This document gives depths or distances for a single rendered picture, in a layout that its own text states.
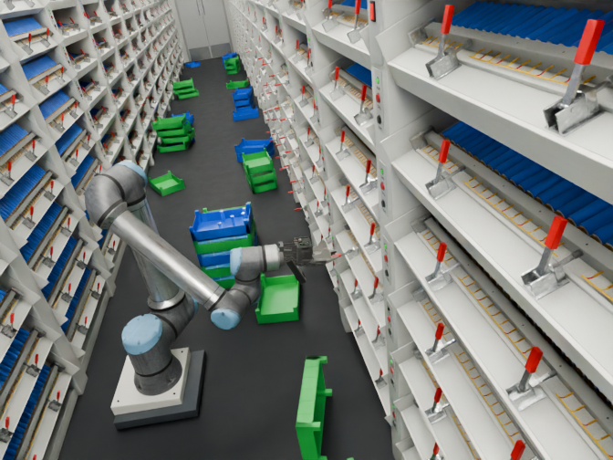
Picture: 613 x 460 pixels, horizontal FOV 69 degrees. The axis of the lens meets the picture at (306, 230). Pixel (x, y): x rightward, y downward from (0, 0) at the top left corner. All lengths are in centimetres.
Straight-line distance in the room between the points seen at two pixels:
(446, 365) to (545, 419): 33
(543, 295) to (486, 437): 39
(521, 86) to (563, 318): 26
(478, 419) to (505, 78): 58
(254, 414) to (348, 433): 37
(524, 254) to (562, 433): 23
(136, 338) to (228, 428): 48
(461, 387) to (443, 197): 38
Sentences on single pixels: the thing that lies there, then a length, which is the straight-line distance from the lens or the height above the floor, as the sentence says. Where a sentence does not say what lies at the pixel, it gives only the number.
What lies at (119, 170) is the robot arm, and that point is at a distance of 165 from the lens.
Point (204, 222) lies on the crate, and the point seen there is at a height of 32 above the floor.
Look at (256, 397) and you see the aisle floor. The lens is 194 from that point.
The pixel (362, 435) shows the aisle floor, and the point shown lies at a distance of 177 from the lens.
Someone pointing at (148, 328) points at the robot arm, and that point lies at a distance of 183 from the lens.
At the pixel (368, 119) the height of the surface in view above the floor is 111.
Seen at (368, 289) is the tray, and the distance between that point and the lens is 148.
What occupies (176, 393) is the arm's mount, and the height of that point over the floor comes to 10.
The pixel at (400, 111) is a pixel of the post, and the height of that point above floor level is 119.
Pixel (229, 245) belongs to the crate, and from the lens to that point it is 237.
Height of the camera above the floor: 145
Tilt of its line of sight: 30 degrees down
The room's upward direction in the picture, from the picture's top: 9 degrees counter-clockwise
